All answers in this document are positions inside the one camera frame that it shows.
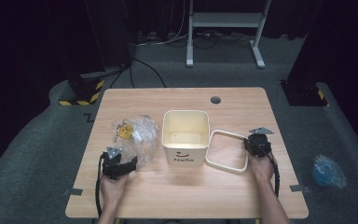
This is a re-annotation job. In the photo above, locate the white metal stand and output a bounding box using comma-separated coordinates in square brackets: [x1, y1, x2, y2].
[185, 0, 273, 70]

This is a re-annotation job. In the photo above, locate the white square trash bin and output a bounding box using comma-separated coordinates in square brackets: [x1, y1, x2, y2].
[161, 109, 212, 167]

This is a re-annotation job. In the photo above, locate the black yellow striped stand base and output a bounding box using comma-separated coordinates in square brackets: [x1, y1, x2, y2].
[58, 73, 105, 107]
[280, 79, 330, 107]

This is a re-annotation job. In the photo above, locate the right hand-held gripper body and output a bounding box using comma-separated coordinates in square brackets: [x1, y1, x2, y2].
[245, 126, 275, 160]

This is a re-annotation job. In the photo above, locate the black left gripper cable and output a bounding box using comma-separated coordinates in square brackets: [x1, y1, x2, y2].
[94, 153, 107, 218]

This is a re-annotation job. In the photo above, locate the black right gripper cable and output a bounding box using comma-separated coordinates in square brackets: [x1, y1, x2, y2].
[255, 136, 281, 199]

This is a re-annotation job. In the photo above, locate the person's left hand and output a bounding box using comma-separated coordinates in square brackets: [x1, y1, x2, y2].
[100, 172, 132, 203]

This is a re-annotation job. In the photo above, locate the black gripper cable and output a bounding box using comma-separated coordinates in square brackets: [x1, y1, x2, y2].
[94, 153, 107, 218]
[255, 136, 281, 199]

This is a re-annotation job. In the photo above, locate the yellow round scrap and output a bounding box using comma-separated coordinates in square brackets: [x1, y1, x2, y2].
[118, 123, 135, 140]

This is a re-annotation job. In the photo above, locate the bundle of black floor cables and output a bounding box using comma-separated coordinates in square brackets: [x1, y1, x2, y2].
[194, 29, 254, 50]

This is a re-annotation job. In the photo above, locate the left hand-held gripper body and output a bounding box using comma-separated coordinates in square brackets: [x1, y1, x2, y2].
[101, 146, 129, 181]

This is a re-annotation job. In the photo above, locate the grey tape piece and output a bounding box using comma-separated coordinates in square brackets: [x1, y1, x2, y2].
[289, 184, 312, 193]
[63, 188, 84, 197]

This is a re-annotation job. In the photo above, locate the blue plastic bag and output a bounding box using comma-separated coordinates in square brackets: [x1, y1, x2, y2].
[310, 154, 348, 189]

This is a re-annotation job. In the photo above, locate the person's right hand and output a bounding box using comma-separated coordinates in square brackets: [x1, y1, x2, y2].
[247, 151, 277, 185]

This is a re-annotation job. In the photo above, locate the black floor cable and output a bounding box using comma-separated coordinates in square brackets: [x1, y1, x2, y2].
[109, 57, 168, 90]

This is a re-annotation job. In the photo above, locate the clear plastic trash bag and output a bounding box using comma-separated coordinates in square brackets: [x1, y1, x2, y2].
[111, 114, 159, 166]

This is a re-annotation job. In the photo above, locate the white floor cable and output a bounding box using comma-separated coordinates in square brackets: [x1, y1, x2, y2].
[135, 0, 190, 49]

